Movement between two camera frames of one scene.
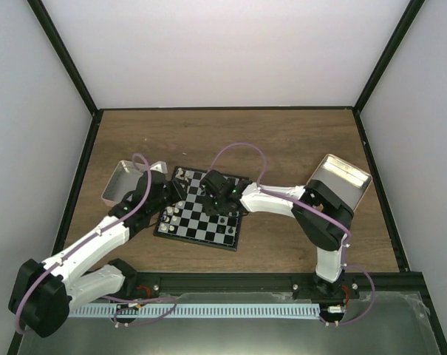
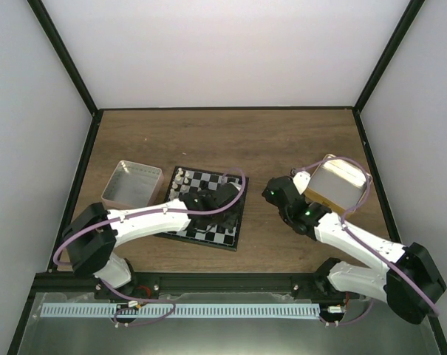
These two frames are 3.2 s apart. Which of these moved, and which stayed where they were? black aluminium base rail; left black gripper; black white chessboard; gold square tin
Moved: left black gripper
Stayed: gold square tin; black aluminium base rail; black white chessboard
